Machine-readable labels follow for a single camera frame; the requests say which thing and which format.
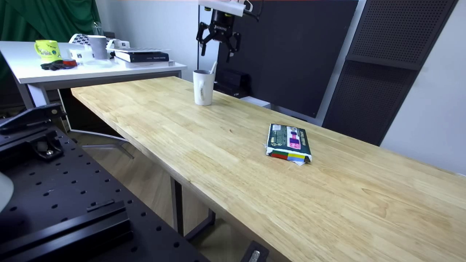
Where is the white ceramic mug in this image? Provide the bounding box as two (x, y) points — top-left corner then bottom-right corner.
(192, 69), (217, 108)

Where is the red and black object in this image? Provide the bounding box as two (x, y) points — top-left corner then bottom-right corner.
(39, 59), (79, 73)

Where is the black table leg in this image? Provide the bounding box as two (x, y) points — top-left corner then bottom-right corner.
(170, 178), (217, 243)

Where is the black table clamp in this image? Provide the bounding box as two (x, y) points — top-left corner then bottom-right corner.
(239, 241), (271, 262)

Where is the green curtain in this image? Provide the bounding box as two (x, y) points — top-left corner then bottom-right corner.
(0, 0), (102, 44)

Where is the black metal rail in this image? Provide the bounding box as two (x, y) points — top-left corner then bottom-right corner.
(0, 200), (134, 262)

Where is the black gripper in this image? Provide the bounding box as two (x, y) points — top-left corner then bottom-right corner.
(195, 11), (243, 63)

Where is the dark perforated panel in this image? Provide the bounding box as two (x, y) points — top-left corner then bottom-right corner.
(322, 0), (460, 147)

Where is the dark screen edge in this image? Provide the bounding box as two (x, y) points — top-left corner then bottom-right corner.
(0, 50), (26, 121)

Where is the small black box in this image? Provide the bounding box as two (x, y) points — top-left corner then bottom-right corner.
(216, 67), (255, 99)

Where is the black metal bracket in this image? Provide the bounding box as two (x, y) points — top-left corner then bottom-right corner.
(29, 137), (66, 163)

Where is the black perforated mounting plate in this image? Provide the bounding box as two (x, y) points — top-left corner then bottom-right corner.
(0, 124), (211, 262)

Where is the white frame post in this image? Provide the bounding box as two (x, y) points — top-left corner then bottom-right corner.
(313, 0), (368, 127)

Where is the green marker box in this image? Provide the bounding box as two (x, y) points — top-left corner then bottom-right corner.
(265, 123), (313, 168)

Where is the white checkered small object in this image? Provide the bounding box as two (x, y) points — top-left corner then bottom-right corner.
(67, 32), (95, 64)

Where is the yellow cup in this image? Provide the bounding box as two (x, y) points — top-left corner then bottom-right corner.
(34, 38), (63, 64)

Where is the white round disc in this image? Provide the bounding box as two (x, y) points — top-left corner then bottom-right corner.
(0, 172), (16, 214)

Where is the grey white mug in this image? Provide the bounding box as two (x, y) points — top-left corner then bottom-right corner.
(86, 34), (112, 61)

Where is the white side table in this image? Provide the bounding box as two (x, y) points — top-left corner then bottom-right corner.
(0, 40), (188, 111)

